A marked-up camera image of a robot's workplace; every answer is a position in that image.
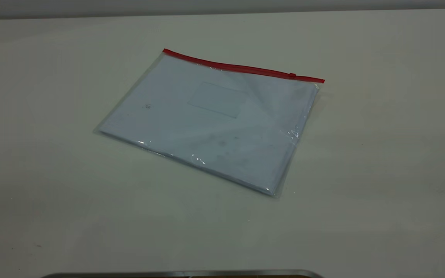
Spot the clear plastic zipper bag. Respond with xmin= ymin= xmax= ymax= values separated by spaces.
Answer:
xmin=93 ymin=48 xmax=325 ymax=198

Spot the silver metal bar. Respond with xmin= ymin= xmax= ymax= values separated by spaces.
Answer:
xmin=41 ymin=270 xmax=325 ymax=278

